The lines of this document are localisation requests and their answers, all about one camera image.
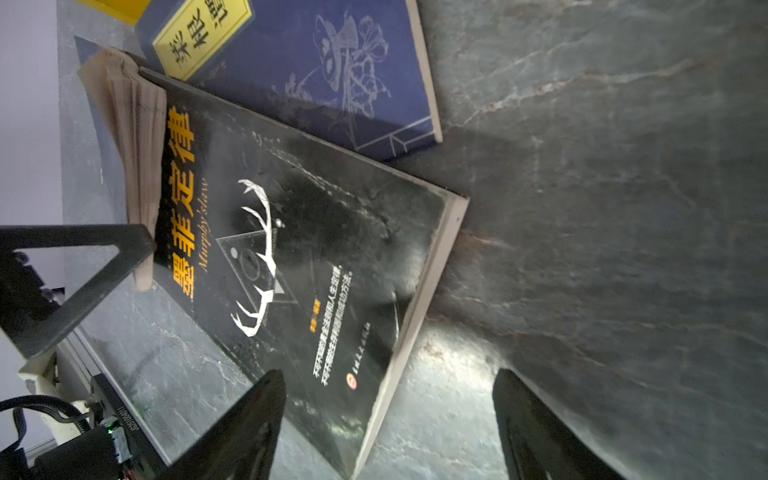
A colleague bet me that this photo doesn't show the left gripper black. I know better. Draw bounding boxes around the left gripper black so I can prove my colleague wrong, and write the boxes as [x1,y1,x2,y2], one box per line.
[1,224,167,479]

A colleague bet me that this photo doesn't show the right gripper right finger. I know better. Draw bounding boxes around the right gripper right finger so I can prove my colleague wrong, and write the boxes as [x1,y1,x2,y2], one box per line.
[492,369,621,480]

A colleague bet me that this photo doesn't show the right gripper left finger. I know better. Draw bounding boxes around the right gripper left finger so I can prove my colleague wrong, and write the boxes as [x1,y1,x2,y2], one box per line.
[157,370,287,480]

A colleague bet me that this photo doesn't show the black folder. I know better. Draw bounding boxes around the black folder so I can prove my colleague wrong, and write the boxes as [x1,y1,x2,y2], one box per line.
[78,42,469,479]

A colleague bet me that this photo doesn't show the yellow shelf pink blue boards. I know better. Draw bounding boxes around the yellow shelf pink blue boards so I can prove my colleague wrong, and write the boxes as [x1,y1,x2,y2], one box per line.
[78,0,150,26]

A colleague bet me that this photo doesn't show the blue book yellow label top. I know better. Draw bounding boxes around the blue book yellow label top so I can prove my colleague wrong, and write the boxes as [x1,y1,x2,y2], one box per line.
[135,0,443,161]

